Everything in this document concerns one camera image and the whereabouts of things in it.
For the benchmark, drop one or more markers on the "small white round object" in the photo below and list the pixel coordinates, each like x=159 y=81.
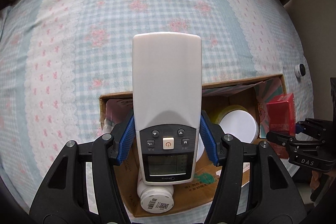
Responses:
x=299 y=70

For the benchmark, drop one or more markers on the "red box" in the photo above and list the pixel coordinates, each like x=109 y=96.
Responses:
x=279 y=116

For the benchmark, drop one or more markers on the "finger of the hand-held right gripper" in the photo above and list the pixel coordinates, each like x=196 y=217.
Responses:
x=307 y=125
x=281 y=140

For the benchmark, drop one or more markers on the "cardboard box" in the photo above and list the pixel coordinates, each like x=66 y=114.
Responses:
x=199 y=187

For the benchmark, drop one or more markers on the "round jar with green side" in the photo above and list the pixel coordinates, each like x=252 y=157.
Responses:
x=239 y=124

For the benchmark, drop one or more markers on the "white air conditioner remote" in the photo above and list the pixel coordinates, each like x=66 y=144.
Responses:
x=166 y=82

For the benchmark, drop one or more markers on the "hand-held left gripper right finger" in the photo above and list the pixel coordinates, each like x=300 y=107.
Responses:
x=208 y=140

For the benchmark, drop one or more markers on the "white pill bottle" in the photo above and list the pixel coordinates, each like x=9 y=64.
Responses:
x=156 y=200

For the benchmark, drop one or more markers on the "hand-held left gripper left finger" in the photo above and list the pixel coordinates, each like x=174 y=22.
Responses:
x=127 y=140

